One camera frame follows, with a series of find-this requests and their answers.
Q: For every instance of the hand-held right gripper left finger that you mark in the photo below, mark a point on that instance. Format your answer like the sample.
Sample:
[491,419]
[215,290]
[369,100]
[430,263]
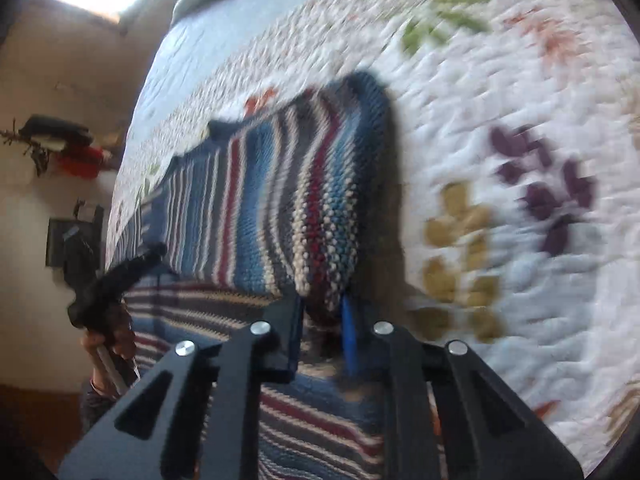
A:
[292,332]

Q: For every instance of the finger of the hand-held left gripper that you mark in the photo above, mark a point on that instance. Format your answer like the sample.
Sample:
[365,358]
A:
[135,265]

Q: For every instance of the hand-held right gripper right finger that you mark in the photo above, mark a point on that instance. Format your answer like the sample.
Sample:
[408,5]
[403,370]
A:
[349,332]

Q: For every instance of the striped knitted sweater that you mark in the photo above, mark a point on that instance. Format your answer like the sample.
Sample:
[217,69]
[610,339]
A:
[280,200]

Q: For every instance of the person's left forearm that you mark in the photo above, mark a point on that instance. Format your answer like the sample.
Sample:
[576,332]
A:
[100,410]

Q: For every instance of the person's left hand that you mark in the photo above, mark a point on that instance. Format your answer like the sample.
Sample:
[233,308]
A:
[117,332]

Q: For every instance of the black hanging bag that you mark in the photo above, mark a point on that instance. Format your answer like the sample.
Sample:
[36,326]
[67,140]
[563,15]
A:
[72,240]

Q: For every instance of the red hanging cloth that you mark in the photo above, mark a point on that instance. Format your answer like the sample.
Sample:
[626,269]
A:
[82,162]

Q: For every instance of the floral quilted bedspread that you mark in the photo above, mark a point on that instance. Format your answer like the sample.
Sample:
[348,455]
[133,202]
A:
[510,85]

